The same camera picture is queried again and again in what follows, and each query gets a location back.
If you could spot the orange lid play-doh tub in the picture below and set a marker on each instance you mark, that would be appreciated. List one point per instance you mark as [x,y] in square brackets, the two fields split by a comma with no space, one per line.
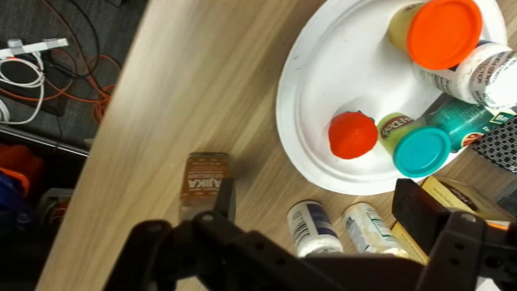
[436,34]

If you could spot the red toy strawberry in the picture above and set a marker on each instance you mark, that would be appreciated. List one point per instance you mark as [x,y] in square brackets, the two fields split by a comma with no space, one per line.
[352,135]

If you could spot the paprika spice jar orange lid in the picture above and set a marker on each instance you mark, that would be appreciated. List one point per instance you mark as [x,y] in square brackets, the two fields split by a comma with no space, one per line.
[202,180]

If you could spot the large white supplement bottle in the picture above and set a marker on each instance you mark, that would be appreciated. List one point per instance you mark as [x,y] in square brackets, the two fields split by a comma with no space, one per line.
[312,230]

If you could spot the small white supplement bottle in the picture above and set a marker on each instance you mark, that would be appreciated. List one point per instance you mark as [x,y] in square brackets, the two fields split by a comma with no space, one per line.
[368,232]

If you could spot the white paper plate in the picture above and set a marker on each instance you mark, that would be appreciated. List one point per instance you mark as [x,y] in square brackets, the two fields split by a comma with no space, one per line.
[342,62]

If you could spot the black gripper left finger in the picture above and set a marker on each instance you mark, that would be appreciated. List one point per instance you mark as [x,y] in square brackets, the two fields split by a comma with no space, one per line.
[226,199]

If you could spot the small green can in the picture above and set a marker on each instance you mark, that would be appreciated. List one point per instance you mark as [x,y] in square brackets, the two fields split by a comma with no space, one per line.
[464,123]

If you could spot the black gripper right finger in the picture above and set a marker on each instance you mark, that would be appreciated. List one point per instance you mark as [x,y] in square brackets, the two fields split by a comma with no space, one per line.
[418,214]

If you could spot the white pill bottle blue label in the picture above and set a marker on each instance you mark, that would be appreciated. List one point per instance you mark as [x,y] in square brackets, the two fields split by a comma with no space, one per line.
[486,76]

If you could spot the yellow cardboard box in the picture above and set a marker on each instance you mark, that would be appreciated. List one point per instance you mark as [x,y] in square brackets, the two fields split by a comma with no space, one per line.
[452,196]

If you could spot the teal lid play-doh tub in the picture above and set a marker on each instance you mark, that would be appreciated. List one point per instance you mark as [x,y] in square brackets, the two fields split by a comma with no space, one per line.
[415,147]

